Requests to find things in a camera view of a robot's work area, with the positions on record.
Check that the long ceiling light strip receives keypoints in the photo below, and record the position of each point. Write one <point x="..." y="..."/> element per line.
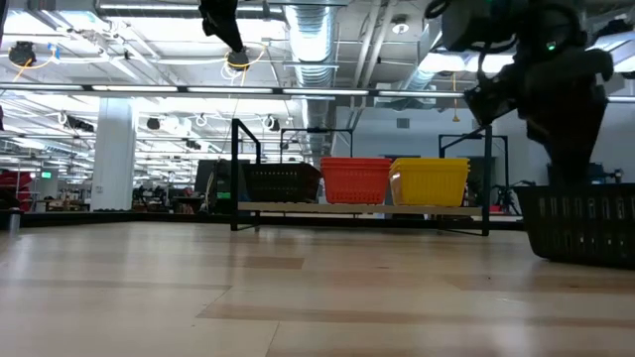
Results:
<point x="134" y="88"/>

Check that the round ceiling sensor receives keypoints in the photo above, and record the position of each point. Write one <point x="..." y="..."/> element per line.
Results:
<point x="400" y="27"/>

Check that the black background robot arm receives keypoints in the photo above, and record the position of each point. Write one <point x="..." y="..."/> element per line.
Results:
<point x="503" y="196"/>

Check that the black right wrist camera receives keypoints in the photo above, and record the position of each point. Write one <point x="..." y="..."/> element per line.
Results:
<point x="491" y="101"/>

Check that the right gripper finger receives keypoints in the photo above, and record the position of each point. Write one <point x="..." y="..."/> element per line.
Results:
<point x="570" y="163"/>

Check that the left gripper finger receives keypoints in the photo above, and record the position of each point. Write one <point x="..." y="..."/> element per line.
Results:
<point x="233" y="39"/>

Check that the black metal wooden shelf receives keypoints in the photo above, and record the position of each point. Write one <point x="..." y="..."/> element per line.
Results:
<point x="357" y="208"/>

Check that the black monitor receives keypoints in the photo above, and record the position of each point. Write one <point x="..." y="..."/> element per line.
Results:
<point x="206" y="178"/>

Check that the black ceiling fixture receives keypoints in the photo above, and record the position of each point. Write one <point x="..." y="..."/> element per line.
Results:
<point x="629" y="75"/>

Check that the white pillar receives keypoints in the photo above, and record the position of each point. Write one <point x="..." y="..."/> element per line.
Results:
<point x="114" y="158"/>

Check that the large silver ribbed duct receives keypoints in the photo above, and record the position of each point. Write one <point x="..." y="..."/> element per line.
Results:
<point x="311" y="49"/>

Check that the red equipment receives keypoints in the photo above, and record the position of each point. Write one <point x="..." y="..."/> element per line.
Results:
<point x="15" y="181"/>

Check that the black background equipment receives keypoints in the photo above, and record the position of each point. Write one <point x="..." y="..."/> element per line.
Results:
<point x="597" y="173"/>

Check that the grey wall vent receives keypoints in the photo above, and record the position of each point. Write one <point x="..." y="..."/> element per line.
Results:
<point x="403" y="123"/>

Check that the grey trash can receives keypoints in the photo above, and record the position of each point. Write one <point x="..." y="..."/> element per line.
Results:
<point x="11" y="220"/>

